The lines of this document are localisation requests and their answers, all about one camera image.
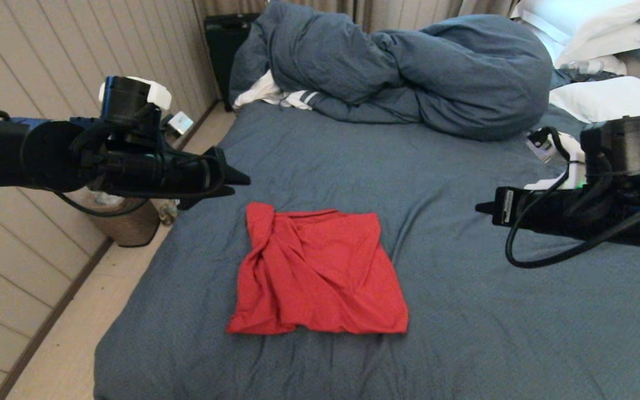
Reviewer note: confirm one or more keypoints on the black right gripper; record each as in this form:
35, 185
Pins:
548, 211

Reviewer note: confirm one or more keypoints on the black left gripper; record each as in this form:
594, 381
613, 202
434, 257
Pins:
131, 166

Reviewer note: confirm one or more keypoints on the red printed t-shirt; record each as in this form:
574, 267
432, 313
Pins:
320, 266

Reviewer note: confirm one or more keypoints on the patterned slipper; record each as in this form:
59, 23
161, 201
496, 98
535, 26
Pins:
169, 212

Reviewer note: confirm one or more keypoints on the brown trash bin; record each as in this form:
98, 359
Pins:
131, 228

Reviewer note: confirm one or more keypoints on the white striped garment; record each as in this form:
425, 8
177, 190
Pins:
259, 91

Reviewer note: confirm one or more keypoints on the crumpled blue duvet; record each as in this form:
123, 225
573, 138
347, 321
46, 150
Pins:
464, 80

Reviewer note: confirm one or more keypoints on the black suitcase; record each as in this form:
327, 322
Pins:
223, 53

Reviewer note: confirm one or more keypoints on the clear plastic bottle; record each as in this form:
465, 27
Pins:
580, 66

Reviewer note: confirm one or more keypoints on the large white pillow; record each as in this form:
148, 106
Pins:
620, 97

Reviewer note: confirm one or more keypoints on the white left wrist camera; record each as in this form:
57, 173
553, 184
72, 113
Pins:
181, 123

